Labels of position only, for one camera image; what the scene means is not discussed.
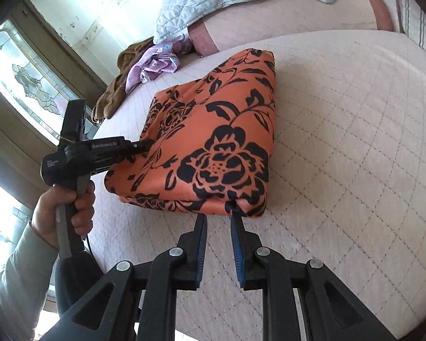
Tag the purple floral cloth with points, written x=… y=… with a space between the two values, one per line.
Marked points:
x=152 y=64

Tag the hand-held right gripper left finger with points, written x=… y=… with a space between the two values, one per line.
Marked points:
x=200 y=255

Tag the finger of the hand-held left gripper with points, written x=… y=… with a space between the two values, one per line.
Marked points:
x=138 y=146

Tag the striped pillow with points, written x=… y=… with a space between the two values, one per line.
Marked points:
x=420 y=25

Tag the brown cloth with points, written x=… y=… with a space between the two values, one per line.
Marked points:
x=115 y=92

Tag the stained glass window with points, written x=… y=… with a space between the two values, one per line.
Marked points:
x=28 y=67

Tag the orange black floral garment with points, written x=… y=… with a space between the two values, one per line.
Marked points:
x=216 y=131

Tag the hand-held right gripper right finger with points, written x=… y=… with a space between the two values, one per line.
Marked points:
x=238 y=255

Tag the person's left hand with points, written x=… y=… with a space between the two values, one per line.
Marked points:
x=46 y=216

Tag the white quilted blanket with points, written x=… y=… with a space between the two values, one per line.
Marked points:
x=340 y=167

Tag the grey-blue quilted cover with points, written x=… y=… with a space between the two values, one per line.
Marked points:
x=213 y=3

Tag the person's left forearm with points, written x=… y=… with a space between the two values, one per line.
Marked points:
x=17 y=277

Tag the pale pink pillow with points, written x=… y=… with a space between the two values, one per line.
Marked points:
x=287 y=17

